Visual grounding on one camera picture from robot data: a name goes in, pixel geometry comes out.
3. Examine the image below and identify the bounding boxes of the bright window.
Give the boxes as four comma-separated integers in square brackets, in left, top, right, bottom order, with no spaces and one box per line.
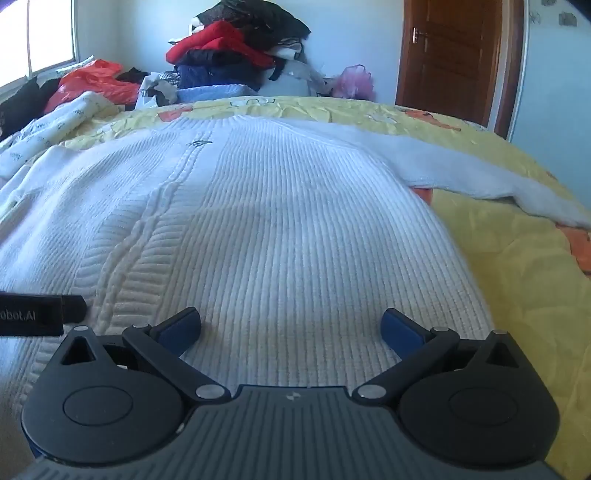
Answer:
[1,0,76,87]

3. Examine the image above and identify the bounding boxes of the black clothing by window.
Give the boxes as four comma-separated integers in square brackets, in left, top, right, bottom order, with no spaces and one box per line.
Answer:
[0,77,60,140]

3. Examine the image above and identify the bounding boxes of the white patterned cloth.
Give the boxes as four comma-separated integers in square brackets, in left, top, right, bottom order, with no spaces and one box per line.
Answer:
[0,92,122,185]

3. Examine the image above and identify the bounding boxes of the brown wooden door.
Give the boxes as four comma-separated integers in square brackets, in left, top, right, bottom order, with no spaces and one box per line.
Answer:
[396,1,526,139]

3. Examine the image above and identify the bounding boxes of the orange red plastic bag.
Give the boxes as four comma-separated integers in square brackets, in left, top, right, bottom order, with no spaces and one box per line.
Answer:
[44,59,139,114]

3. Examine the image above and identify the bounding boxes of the white wardrobe with flowers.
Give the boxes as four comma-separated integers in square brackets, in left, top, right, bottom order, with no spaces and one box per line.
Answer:
[511,1,590,206]

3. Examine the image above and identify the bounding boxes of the yellow carrot print bedsheet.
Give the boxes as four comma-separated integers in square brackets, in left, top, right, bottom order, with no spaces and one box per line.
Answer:
[64,97,590,479]

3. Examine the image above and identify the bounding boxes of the black garment on pile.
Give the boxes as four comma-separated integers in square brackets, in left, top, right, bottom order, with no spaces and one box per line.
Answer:
[197,0,311,50]

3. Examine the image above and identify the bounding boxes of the dark navy garment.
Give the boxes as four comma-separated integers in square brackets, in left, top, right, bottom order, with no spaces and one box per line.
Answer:
[174,49,263,91]

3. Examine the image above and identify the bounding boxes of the red garment on pile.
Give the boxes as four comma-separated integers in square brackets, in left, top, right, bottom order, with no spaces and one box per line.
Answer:
[165,20,274,68]

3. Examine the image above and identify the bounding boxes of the white knit sweater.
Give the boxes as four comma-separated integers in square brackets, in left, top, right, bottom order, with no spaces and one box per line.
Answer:
[0,114,591,416]

